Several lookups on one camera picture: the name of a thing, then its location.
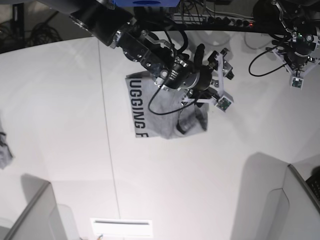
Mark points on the grey T-shirt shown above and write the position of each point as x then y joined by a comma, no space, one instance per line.
164,116

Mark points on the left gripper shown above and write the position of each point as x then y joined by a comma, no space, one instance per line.
296,57

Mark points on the grey cloth at left edge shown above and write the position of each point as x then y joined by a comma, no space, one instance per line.
6,156

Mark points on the black keyboard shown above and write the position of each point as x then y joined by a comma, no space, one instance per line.
314,184

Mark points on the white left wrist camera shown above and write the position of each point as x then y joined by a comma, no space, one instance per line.
297,72

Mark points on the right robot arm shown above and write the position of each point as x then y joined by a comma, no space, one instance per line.
119,28

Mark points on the grey partition right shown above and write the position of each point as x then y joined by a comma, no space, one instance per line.
291,212

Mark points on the blue box at top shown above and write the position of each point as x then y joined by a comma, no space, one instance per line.
146,3

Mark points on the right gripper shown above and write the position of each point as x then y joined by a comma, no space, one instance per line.
196,79

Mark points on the black power strip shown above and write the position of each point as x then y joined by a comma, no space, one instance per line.
227,21

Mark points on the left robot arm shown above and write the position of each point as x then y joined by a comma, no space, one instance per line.
296,35

